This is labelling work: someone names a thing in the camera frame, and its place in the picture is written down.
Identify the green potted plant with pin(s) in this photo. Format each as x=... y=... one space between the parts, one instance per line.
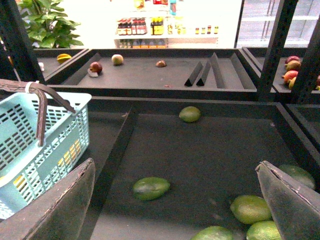
x=47 y=25

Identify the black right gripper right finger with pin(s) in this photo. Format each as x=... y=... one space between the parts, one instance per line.
x=295 y=208

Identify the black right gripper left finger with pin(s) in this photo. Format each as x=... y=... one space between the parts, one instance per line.
x=59 y=213

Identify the black upper display tray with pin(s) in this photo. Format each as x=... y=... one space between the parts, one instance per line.
x=203 y=74

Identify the white shelf with bottles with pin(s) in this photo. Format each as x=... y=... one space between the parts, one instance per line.
x=160 y=24

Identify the green lime right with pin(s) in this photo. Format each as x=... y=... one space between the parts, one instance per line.
x=263 y=230

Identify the green avocado right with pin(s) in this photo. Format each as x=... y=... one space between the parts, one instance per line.
x=150 y=188

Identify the green lime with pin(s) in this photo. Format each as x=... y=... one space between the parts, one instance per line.
x=250 y=209
x=263 y=230
x=190 y=114

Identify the yellow star fruit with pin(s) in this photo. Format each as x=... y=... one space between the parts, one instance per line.
x=61 y=58

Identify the black avocado display tray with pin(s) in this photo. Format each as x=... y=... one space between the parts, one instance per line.
x=207 y=162

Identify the brown basket handle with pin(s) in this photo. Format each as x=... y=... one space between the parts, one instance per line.
x=40 y=90

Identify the white zip tie right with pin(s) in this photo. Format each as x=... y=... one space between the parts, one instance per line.
x=28 y=86

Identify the green lime middle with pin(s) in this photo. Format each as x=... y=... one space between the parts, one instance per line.
x=250 y=209

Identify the black shelf post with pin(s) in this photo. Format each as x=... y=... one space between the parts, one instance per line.
x=281 y=26

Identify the light blue plastic basket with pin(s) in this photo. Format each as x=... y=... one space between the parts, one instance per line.
x=28 y=170

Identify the green lime at back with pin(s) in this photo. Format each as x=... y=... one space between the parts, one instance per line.
x=190 y=114

